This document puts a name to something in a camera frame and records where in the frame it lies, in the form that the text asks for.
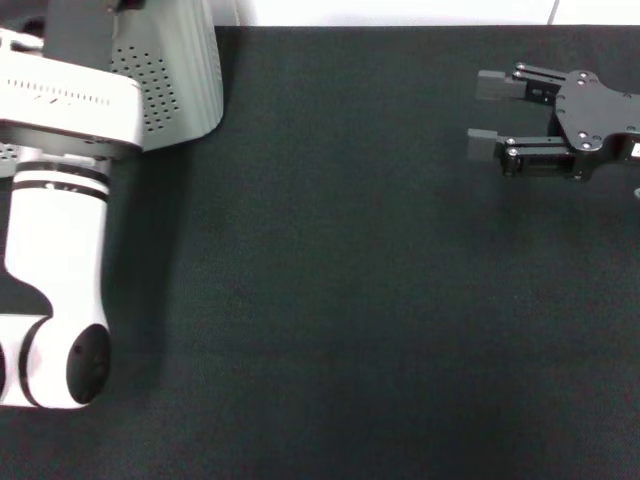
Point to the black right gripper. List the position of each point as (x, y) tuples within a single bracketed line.
[(595, 115)]

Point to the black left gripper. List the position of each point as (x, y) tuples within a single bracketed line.
[(80, 35)]

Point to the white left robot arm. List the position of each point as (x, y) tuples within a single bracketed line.
[(55, 250)]

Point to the grey perforated storage box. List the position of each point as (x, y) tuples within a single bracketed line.
[(175, 75)]

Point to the black tablecloth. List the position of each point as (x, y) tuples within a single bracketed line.
[(350, 300)]

